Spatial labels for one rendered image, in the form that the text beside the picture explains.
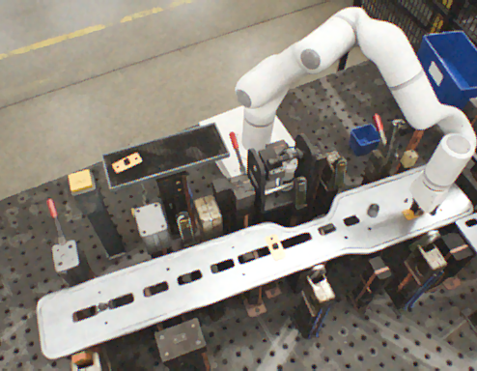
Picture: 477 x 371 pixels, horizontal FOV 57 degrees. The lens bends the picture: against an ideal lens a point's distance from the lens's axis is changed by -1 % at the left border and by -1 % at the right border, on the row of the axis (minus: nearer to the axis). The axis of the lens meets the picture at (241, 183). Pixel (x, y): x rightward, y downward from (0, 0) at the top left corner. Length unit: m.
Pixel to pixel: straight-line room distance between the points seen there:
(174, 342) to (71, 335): 0.29
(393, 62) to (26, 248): 1.44
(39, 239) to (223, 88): 1.83
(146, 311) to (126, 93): 2.20
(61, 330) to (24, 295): 0.46
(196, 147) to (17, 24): 3.00
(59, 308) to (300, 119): 1.31
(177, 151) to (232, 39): 2.36
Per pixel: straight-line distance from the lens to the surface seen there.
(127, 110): 3.17
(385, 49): 1.15
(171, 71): 3.40
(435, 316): 1.74
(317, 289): 1.28
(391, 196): 1.54
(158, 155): 1.37
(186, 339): 1.25
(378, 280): 1.41
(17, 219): 1.96
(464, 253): 1.55
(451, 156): 1.24
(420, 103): 1.20
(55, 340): 1.36
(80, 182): 1.37
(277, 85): 1.45
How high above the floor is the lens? 2.23
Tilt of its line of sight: 56 degrees down
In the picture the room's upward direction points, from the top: 1 degrees clockwise
